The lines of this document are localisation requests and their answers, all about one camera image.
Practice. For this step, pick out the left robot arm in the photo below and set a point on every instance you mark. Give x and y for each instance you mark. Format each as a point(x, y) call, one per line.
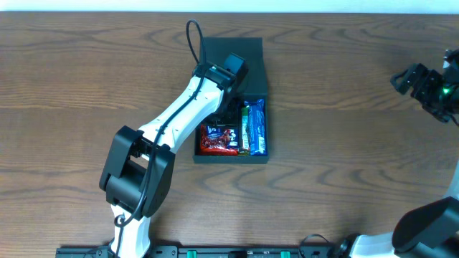
point(137, 173)

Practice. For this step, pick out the green white candy bar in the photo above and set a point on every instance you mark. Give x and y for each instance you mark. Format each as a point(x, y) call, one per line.
point(245, 143)

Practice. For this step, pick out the red candy bag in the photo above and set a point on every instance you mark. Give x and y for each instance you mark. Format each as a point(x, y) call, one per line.
point(215, 146)

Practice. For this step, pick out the blue eclipse mints box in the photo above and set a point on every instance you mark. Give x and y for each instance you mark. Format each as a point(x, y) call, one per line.
point(214, 132)

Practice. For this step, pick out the blue cookie pack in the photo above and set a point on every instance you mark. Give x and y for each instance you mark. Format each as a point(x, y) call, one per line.
point(256, 127)

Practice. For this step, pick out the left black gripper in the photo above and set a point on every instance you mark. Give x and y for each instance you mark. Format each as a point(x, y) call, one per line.
point(234, 117)

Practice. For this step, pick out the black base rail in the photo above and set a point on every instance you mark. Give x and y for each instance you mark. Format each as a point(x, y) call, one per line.
point(318, 251)

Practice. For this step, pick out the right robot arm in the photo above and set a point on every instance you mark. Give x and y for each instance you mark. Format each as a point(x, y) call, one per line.
point(432, 229)

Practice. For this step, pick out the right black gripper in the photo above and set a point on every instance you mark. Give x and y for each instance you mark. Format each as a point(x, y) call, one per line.
point(417, 82)

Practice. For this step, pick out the dairy milk chocolate bar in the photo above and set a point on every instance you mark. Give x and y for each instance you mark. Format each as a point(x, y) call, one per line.
point(232, 138)

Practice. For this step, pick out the black box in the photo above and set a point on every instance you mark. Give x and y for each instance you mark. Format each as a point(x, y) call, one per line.
point(253, 87)

